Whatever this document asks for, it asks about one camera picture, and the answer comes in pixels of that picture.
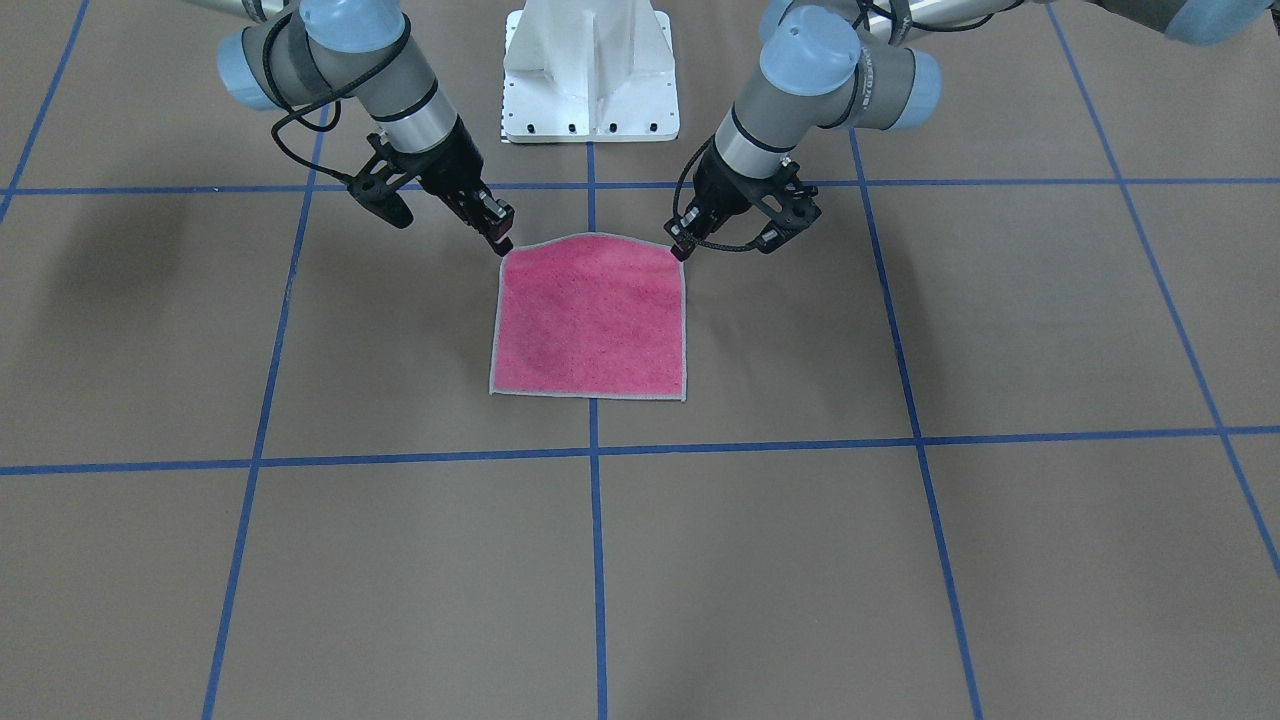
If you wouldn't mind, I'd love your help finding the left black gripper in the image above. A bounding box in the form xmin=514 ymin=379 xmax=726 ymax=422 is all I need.
xmin=668 ymin=150 xmax=791 ymax=263

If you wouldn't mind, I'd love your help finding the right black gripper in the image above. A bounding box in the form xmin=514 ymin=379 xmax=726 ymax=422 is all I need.
xmin=404 ymin=126 xmax=515 ymax=258

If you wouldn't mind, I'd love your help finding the pink towel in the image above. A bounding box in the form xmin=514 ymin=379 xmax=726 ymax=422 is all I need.
xmin=489 ymin=233 xmax=687 ymax=402

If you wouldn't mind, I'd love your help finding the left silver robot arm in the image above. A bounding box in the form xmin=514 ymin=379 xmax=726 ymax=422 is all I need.
xmin=664 ymin=1 xmax=1018 ymax=261

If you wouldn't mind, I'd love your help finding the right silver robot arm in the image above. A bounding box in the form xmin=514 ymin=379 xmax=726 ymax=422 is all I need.
xmin=207 ymin=1 xmax=515 ymax=256

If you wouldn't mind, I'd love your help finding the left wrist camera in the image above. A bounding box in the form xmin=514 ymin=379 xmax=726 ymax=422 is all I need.
xmin=750 ymin=158 xmax=820 ymax=254

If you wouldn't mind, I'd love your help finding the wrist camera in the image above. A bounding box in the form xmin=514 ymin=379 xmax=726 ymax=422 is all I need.
xmin=344 ymin=133 xmax=413 ymax=229
xmin=750 ymin=158 xmax=820 ymax=254

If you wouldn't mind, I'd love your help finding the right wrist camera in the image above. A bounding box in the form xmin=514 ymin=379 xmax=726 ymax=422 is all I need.
xmin=344 ymin=133 xmax=413 ymax=229

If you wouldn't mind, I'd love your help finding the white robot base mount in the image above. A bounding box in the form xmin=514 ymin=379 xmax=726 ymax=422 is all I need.
xmin=500 ymin=1 xmax=681 ymax=143

